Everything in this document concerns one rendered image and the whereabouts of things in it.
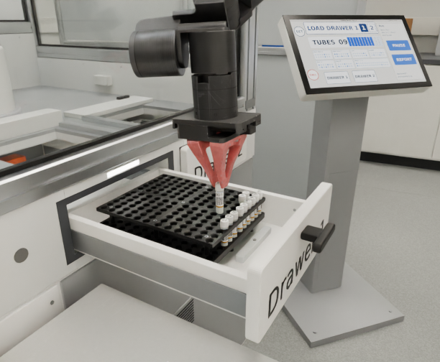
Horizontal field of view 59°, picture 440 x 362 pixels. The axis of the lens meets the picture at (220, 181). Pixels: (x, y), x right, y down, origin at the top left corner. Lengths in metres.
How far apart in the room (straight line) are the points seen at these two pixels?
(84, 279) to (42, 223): 0.15
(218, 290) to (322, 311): 1.30
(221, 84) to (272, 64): 1.85
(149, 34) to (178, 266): 0.30
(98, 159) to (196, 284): 0.28
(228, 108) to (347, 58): 1.01
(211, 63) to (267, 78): 1.87
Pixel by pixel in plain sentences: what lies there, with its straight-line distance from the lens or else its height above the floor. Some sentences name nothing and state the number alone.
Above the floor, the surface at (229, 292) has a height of 0.87.
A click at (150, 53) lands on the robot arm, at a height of 1.15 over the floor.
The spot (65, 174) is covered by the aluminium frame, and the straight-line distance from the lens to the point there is 0.64.
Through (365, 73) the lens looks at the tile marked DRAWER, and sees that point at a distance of 1.47.
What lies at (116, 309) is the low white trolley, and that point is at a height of 0.76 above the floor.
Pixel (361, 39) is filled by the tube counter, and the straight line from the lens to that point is 1.55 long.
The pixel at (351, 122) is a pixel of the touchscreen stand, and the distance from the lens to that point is 1.57.
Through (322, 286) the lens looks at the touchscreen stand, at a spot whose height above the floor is 0.07.
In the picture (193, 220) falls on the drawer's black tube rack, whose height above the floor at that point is 0.90.
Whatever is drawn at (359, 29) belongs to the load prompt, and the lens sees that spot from 1.58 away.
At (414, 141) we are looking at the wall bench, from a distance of 3.61.
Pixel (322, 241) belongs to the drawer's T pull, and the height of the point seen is 0.91.
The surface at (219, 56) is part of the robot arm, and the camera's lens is 0.48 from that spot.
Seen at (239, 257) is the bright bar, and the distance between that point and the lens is 0.61.
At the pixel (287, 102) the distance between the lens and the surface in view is 2.32.
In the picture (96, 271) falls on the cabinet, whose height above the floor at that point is 0.77.
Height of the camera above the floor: 1.18
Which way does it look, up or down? 23 degrees down
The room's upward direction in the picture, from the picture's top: straight up
